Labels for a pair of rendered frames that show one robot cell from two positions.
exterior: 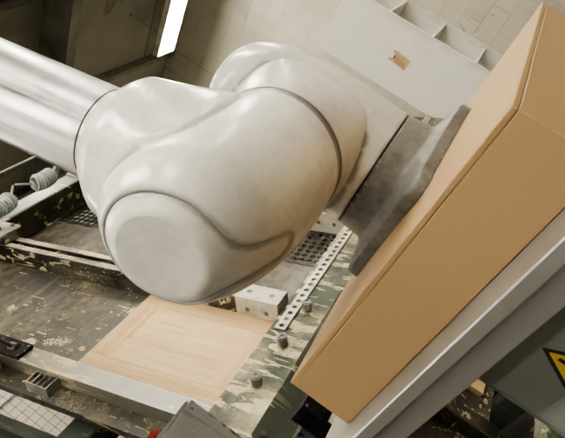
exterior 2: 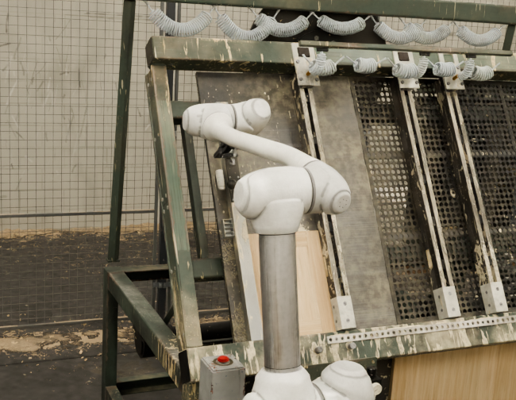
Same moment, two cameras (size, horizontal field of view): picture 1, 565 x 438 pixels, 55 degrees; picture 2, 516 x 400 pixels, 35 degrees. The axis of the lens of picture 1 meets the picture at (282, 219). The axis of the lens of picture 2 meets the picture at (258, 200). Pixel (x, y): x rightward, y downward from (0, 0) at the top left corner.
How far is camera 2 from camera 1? 1.99 m
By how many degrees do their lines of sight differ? 34
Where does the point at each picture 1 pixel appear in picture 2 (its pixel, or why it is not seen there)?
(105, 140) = (267, 389)
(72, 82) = (286, 355)
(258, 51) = (348, 389)
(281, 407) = not seen: hidden behind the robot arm
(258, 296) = (343, 312)
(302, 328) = (334, 353)
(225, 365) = not seen: hidden behind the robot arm
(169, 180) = not seen: outside the picture
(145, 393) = (251, 296)
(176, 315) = (309, 262)
